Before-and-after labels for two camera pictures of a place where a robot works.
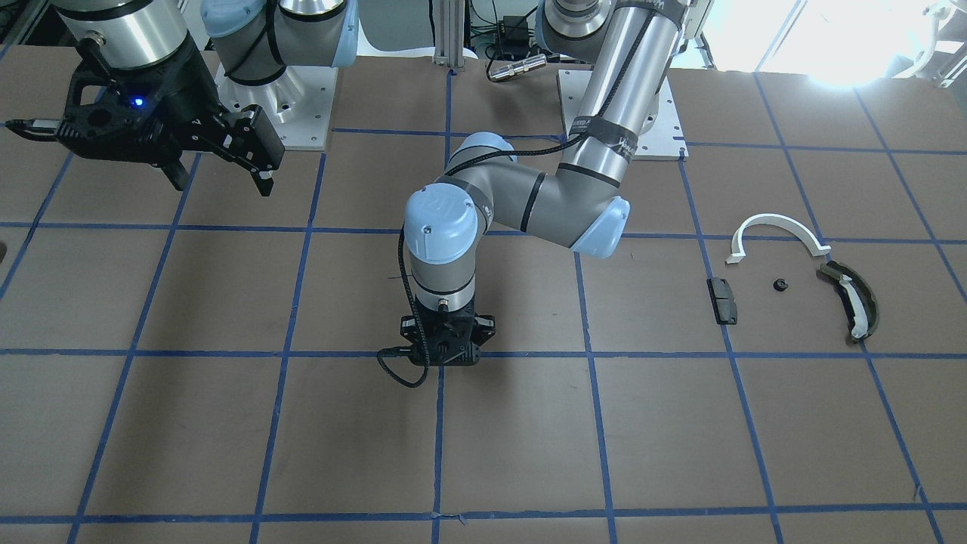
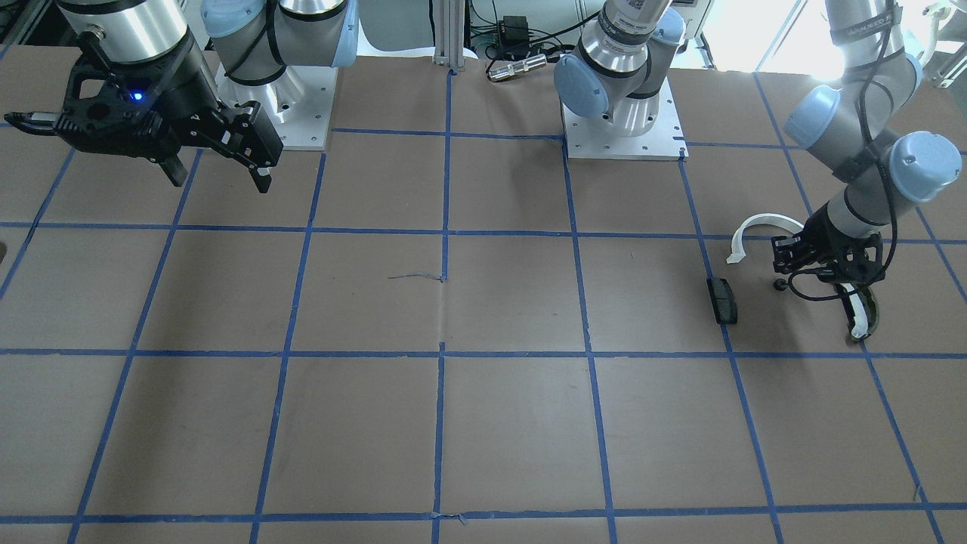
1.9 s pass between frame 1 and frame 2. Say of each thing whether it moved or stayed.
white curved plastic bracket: stayed
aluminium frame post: stayed
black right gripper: stayed
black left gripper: moved
